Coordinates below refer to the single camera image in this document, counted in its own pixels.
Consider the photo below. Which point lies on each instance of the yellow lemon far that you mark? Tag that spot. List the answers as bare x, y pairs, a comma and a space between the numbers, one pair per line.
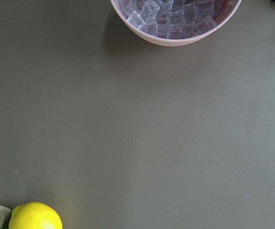
34, 215

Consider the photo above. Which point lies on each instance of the pink bowl with ice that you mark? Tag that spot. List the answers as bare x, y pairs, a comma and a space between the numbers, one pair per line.
174, 22

